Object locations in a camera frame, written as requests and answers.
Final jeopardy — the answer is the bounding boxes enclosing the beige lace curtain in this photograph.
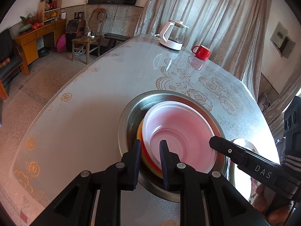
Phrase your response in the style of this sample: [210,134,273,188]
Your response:
[135,0,272,97]

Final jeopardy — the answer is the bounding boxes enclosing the small old television set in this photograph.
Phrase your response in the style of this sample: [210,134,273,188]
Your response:
[66,19,86,52]

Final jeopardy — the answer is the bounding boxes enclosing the red plastic bowl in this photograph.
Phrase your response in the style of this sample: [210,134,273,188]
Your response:
[142,101,217,173]

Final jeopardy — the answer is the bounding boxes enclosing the pink bag on floor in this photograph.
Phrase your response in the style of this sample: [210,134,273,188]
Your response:
[56,34,66,53]

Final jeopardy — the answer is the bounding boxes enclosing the window side curtain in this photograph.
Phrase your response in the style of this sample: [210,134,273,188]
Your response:
[263,59,300,136]

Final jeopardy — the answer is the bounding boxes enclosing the red ceramic mug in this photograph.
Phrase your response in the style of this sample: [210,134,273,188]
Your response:
[191,45,211,61]

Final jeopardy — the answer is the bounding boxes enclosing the white rose garden plate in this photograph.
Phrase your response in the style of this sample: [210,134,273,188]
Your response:
[229,138,259,204]

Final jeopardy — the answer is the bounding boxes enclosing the orange wooden cabinet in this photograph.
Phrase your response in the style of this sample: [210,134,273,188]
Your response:
[14,19,66,76]

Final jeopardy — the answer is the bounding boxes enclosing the yellow plastic bowl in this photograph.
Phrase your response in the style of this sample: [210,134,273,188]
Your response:
[136,120,163,179]

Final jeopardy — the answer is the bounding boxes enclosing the wall electrical box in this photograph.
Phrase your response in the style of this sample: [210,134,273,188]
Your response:
[270,21,296,59]

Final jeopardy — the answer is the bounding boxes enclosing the person's right hand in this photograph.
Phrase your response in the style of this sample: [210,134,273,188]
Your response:
[252,184,293,226]

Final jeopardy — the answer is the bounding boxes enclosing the wooden chair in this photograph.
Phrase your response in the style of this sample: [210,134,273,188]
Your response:
[71,8,107,65]

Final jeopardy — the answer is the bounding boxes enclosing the white glass electric kettle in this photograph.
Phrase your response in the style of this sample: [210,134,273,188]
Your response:
[155,19,189,51]

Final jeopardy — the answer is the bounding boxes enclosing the wooden shelf with items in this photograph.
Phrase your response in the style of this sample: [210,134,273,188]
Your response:
[38,0,62,24]

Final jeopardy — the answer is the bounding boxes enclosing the floral lace tablecloth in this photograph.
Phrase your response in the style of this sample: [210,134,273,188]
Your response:
[154,49,259,132]

